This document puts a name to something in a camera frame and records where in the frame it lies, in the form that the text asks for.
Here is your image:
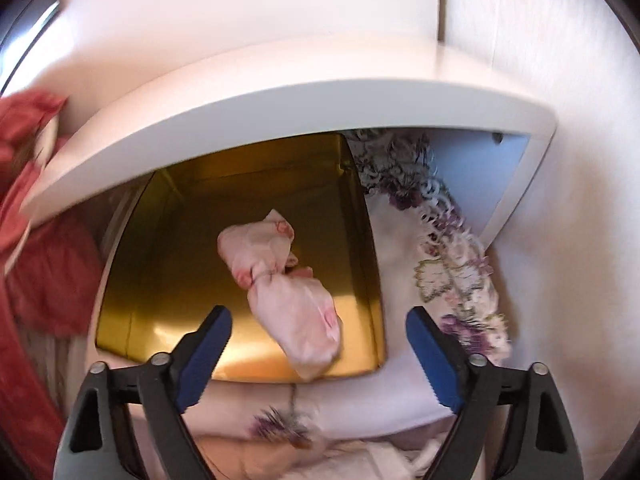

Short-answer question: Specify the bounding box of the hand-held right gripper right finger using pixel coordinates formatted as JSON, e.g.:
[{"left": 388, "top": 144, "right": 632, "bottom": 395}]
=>
[{"left": 406, "top": 305, "right": 586, "bottom": 480}]

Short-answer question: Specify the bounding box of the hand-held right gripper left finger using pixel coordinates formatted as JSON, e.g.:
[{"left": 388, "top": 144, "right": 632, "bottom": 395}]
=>
[{"left": 55, "top": 305, "right": 233, "bottom": 480}]

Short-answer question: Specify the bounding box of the gold-lined brown storage box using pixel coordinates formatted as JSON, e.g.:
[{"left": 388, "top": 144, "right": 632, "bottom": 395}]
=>
[{"left": 95, "top": 132, "right": 388, "bottom": 383}]

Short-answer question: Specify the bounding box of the pink floral cloth bundle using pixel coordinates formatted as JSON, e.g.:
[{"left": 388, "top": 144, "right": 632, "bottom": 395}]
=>
[{"left": 217, "top": 209, "right": 343, "bottom": 380}]

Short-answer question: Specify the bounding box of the white purple-floral folded blanket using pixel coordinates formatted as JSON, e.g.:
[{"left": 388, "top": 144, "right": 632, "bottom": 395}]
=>
[{"left": 197, "top": 129, "right": 513, "bottom": 461}]

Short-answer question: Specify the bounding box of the red fleece robe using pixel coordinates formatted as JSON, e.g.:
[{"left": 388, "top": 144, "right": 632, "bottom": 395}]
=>
[{"left": 0, "top": 90, "right": 108, "bottom": 461}]

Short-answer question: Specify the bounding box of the white bedside cabinet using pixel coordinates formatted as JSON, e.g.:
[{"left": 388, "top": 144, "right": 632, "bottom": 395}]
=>
[{"left": 20, "top": 0, "right": 558, "bottom": 251}]

